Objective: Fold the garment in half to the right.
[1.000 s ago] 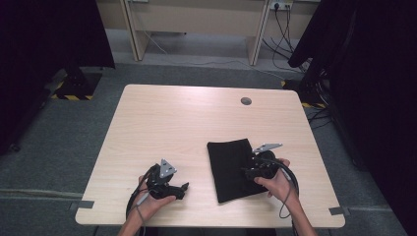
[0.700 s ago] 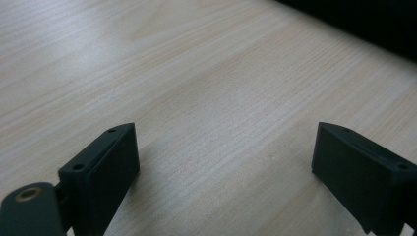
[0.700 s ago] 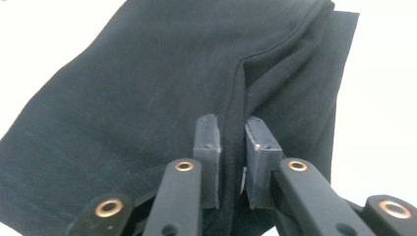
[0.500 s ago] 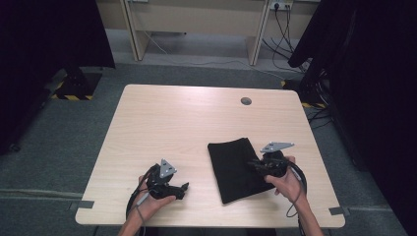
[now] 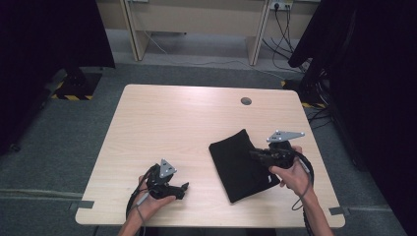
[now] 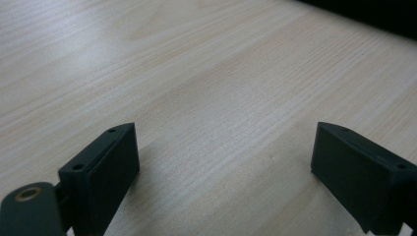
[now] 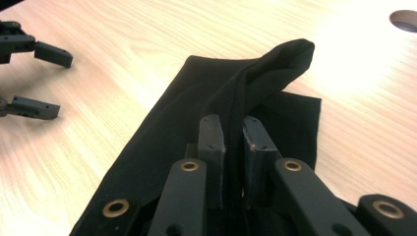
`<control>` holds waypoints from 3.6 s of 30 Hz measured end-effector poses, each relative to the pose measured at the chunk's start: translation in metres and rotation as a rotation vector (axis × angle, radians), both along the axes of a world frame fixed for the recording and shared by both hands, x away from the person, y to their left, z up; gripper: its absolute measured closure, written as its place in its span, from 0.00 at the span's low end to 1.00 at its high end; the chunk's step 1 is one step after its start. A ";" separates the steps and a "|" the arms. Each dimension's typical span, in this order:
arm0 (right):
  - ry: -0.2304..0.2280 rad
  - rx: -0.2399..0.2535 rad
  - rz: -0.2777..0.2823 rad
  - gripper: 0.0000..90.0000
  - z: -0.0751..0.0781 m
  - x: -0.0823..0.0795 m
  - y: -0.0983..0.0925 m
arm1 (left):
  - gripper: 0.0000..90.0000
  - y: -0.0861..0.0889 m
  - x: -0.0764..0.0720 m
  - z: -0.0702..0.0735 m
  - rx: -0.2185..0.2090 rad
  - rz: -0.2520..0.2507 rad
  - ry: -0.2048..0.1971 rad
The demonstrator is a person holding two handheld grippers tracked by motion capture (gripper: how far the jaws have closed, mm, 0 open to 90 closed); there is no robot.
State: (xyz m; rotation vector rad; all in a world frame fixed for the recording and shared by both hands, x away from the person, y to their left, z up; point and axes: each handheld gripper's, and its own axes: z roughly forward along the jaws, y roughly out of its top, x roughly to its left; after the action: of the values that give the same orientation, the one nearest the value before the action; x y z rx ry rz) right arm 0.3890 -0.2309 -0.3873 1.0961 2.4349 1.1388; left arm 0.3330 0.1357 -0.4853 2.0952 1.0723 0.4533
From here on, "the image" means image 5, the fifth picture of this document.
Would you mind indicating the grey tape piece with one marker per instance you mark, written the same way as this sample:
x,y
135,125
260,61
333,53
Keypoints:
x,y
337,210
82,205

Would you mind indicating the black curtain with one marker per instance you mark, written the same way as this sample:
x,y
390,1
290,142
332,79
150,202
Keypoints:
x,y
377,82
39,49

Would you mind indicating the black stand base hazard tape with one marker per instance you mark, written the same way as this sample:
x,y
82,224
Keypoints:
x,y
78,87
308,95

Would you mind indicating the grey round table grommet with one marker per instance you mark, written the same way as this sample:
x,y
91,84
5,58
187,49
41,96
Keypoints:
x,y
246,101

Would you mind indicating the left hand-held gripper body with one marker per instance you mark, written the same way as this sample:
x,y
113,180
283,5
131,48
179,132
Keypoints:
x,y
160,187

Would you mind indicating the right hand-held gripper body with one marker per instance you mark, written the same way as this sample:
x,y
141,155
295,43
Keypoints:
x,y
282,155

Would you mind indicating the white wall outlet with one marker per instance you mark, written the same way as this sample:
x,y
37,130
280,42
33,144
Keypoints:
x,y
281,4

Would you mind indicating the black pants with white stripes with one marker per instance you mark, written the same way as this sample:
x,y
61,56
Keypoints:
x,y
236,167

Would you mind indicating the beige desk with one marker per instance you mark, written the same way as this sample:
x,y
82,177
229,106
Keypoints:
x,y
196,16

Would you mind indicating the person's right hand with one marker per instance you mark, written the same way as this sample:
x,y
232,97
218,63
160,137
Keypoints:
x,y
296,180

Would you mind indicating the person's left hand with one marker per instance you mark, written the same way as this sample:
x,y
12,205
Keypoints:
x,y
150,206

